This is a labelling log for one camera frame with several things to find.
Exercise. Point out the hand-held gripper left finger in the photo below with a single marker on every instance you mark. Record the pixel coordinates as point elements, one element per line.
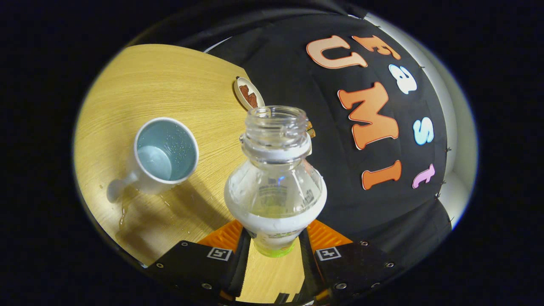
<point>199,265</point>

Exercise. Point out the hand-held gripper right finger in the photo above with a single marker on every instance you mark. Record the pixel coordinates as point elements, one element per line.
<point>357,265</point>

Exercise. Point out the clear plastic juice bottle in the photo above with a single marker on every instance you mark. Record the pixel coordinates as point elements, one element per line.
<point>276,191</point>

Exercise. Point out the white cup with blue inside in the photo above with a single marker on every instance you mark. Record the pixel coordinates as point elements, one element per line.
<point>165,148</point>

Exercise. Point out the white plate with red-brown food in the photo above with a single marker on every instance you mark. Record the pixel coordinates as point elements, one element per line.
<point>247,94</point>

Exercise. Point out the wooden table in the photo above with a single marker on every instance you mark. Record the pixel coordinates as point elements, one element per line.
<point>170,80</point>

